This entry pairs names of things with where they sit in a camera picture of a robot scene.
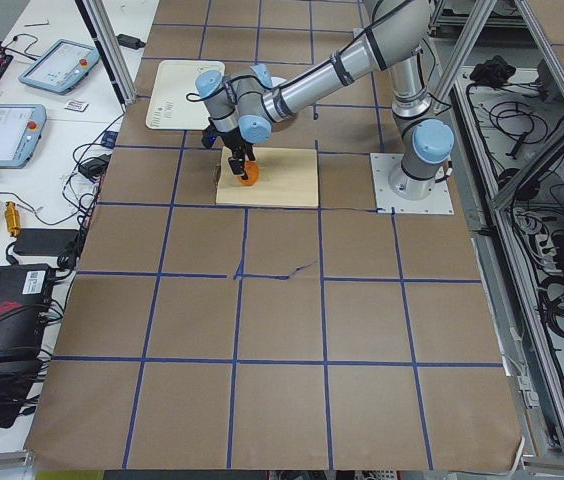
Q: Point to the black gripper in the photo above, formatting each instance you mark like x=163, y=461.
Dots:
x=230, y=139

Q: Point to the orange fruit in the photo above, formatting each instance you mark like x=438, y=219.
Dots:
x=250, y=175

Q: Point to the white round bowl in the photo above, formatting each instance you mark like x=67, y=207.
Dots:
x=277, y=81

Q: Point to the cream tray with bear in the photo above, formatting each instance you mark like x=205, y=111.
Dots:
x=169, y=108

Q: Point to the wooden cutting board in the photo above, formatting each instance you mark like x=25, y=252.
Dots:
x=287, y=178

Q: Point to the small black adapter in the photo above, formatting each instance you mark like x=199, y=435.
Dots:
x=129, y=41

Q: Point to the upper teach pendant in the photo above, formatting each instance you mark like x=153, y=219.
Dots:
x=62, y=67

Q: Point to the teach pendant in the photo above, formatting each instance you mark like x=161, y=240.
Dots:
x=21, y=127
x=62, y=67

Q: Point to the black power brick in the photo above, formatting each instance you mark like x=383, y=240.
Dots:
x=44, y=242

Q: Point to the lower teach pendant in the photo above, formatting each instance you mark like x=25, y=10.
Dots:
x=21, y=127

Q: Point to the gold metal cylinder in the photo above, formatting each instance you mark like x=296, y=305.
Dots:
x=12, y=219

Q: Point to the black cloth bundle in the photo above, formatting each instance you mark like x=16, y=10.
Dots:
x=494, y=72

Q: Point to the black computer box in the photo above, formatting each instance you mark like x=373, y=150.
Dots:
x=25, y=295

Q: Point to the white power strip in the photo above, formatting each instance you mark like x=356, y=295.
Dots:
x=543, y=250

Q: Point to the aluminium frame post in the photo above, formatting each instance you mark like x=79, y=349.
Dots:
x=96, y=20

